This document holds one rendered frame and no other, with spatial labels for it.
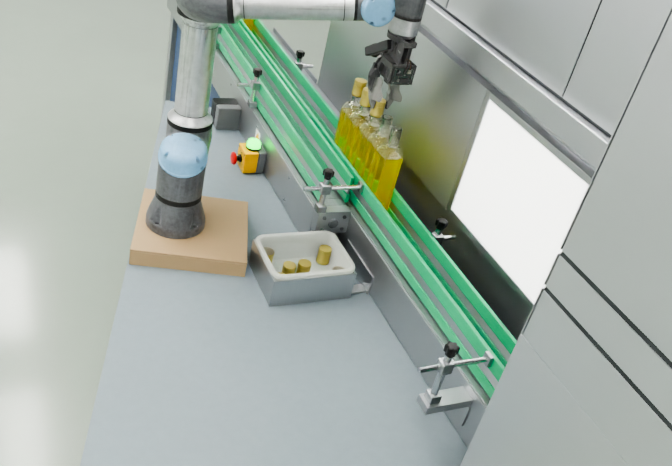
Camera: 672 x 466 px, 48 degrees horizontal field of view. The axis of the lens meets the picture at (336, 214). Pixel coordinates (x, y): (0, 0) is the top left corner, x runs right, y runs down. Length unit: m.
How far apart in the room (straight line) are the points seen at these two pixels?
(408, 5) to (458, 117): 0.30
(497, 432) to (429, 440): 0.40
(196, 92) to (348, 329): 0.69
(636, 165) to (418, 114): 1.12
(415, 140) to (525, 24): 0.48
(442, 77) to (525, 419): 1.01
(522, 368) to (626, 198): 0.33
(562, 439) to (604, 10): 0.83
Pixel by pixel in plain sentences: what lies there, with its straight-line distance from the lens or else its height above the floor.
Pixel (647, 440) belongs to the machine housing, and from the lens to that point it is 1.05.
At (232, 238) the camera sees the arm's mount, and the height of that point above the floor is 0.80.
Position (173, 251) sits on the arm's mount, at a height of 0.80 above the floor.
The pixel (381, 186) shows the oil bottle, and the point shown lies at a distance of 1.95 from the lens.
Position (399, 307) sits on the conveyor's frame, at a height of 0.83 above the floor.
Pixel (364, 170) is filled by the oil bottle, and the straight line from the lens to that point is 2.01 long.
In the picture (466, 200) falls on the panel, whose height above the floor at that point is 1.05.
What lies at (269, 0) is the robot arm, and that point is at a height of 1.42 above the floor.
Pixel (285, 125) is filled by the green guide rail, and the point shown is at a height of 0.95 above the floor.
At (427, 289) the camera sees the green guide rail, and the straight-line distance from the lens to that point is 1.74.
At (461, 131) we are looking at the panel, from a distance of 1.88.
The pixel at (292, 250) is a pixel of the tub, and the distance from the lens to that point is 1.97.
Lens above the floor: 1.94
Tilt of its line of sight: 32 degrees down
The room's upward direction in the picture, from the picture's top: 14 degrees clockwise
